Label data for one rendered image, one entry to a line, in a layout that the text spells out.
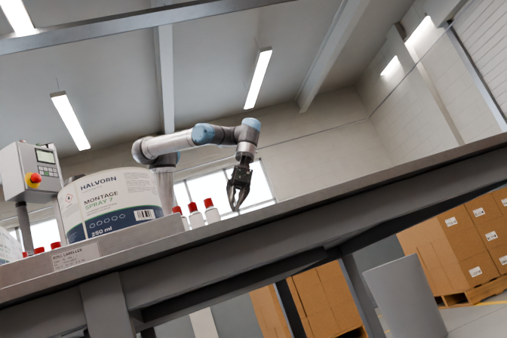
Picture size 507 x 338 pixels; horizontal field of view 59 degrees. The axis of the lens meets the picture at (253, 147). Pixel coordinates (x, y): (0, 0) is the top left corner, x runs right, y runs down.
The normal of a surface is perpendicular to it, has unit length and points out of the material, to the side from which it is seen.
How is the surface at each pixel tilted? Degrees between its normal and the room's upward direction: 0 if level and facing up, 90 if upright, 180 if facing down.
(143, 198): 90
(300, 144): 90
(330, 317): 90
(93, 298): 90
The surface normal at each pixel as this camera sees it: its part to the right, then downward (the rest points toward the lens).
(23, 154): 0.86, -0.42
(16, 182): -0.39, -0.17
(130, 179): 0.60, -0.45
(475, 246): 0.20, -0.39
